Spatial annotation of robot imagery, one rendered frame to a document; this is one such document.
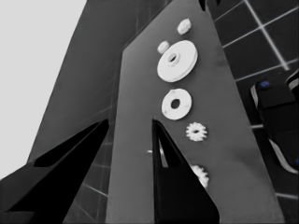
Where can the small white toothed gear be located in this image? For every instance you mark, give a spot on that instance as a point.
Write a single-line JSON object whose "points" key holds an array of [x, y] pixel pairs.
{"points": [[204, 178], [166, 48], [201, 132]]}

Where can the large thick white disc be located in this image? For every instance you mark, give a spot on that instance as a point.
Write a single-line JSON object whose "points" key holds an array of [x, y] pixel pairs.
{"points": [[174, 73]]}

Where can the white round carrier with pins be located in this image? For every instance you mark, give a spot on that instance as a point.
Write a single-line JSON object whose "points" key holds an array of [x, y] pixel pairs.
{"points": [[169, 98]]}

